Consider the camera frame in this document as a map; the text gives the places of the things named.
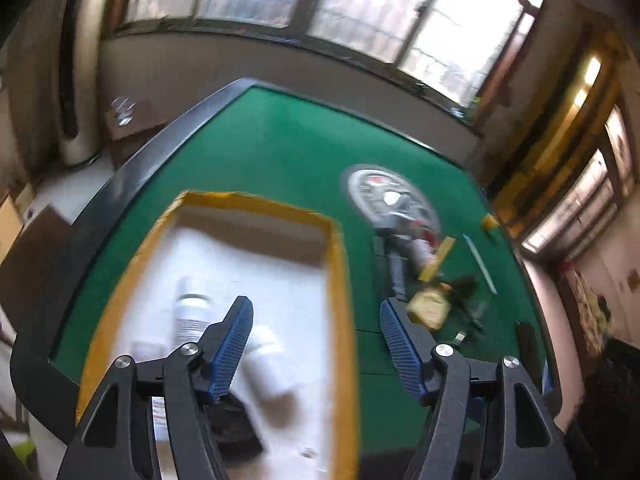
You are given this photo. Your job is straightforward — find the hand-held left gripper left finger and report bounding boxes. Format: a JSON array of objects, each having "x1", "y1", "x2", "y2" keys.
[{"x1": 57, "y1": 296, "x2": 254, "y2": 480}]

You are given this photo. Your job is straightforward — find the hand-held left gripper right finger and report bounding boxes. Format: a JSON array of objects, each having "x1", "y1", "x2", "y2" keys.
[{"x1": 379, "y1": 301, "x2": 576, "y2": 480}]

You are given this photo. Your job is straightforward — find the pale yellow plastic item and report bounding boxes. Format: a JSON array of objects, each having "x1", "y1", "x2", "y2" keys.
[{"x1": 406, "y1": 285, "x2": 453, "y2": 332}]

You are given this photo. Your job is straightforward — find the white box yellow taped rim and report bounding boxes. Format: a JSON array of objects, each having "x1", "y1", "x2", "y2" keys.
[{"x1": 75, "y1": 190, "x2": 361, "y2": 480}]

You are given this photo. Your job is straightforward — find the yellow mechanical pencil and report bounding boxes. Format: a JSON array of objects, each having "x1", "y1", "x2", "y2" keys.
[{"x1": 419, "y1": 236, "x2": 457, "y2": 283}]

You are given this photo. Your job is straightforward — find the white pill bottle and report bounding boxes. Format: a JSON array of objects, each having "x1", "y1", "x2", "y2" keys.
[
  {"x1": 240, "y1": 325, "x2": 296, "y2": 401},
  {"x1": 172, "y1": 277, "x2": 213, "y2": 348}
]

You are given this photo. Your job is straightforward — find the black flat item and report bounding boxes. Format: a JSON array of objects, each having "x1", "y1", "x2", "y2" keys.
[{"x1": 205, "y1": 392, "x2": 265, "y2": 461}]

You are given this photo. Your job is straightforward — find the grey marker pen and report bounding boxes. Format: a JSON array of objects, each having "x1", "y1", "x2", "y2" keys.
[{"x1": 376, "y1": 237, "x2": 408, "y2": 301}]

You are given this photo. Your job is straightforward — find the white blue pen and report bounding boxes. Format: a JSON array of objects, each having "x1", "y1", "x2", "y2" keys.
[{"x1": 461, "y1": 233, "x2": 499, "y2": 295}]

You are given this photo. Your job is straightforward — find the round silver table centre panel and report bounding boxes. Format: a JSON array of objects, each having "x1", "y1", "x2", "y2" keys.
[{"x1": 341, "y1": 164, "x2": 442, "y2": 241}]

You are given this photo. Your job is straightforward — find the brown cardboard boxes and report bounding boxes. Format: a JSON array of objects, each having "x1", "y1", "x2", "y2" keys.
[{"x1": 0, "y1": 200, "x2": 76, "y2": 331}]

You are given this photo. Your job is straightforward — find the black rimmed green table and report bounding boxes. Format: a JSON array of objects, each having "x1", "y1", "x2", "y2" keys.
[{"x1": 10, "y1": 77, "x2": 566, "y2": 441}]

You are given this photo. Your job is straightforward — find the brown low cabinet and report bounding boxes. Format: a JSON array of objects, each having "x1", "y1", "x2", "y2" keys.
[{"x1": 102, "y1": 100, "x2": 168, "y2": 168}]

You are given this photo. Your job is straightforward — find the wooden glass door cabinet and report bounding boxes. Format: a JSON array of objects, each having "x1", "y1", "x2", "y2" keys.
[{"x1": 480, "y1": 10, "x2": 640, "y2": 261}]

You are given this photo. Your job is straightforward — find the clear glass item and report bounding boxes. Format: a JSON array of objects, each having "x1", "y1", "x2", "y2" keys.
[{"x1": 110, "y1": 96, "x2": 136, "y2": 126}]

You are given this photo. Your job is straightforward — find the white standing air conditioner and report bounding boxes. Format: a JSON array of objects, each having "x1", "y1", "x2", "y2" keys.
[{"x1": 55, "y1": 0, "x2": 118, "y2": 166}]

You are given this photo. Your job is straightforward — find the large barred window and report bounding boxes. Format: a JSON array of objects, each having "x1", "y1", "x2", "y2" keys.
[{"x1": 115, "y1": 0, "x2": 548, "y2": 108}]

